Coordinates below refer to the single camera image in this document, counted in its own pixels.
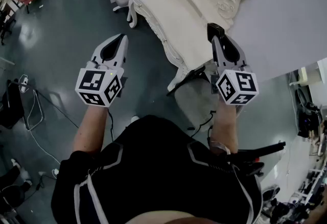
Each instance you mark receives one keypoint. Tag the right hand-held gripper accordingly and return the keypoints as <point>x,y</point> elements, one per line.
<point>237,85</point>

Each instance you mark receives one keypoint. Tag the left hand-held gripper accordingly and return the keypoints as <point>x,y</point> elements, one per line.
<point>92,85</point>

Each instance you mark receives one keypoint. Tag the white ornate vanity table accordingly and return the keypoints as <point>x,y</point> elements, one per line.
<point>173,19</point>

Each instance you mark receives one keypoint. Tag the person's right forearm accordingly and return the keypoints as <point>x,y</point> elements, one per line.
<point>226,126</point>

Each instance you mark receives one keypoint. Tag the person's left forearm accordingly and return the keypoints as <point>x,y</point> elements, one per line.
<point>89,128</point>

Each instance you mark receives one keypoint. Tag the grey cushioned stool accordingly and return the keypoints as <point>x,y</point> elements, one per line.
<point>194,105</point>

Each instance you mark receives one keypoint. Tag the person's white shoe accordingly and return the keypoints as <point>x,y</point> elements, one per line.
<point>135,118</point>

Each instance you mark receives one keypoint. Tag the black office chair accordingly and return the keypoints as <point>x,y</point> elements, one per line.
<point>5,24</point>

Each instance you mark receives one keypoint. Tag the black folding chair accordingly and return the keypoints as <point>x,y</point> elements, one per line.
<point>11,105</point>

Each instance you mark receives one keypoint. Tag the person's black shirt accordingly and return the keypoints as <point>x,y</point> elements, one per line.
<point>158,167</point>

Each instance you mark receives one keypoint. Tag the cluttered equipment workbench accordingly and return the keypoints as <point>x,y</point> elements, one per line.
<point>306,192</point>

